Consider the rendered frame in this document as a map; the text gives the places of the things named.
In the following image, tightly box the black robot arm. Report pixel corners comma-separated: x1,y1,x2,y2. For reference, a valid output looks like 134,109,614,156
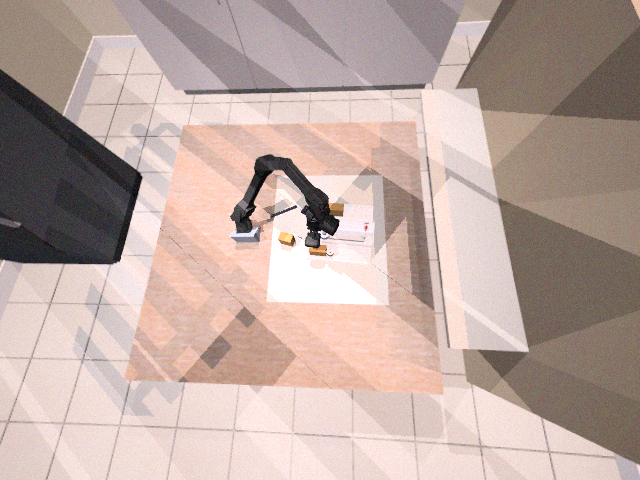
230,154,340,236

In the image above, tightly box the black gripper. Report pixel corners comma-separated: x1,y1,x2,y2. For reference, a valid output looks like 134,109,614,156
305,222,321,248

